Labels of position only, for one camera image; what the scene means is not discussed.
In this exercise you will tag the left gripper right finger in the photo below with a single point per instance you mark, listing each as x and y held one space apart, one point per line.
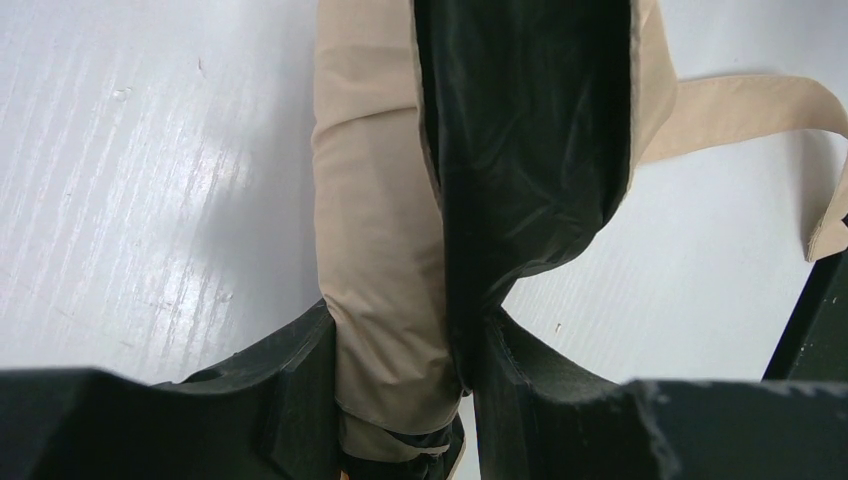
542 416

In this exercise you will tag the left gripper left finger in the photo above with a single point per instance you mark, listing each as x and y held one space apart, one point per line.
267 412

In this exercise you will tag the beige folding umbrella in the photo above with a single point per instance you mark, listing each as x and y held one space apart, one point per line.
460 146

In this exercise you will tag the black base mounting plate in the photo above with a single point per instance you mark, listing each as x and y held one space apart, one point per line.
813 346

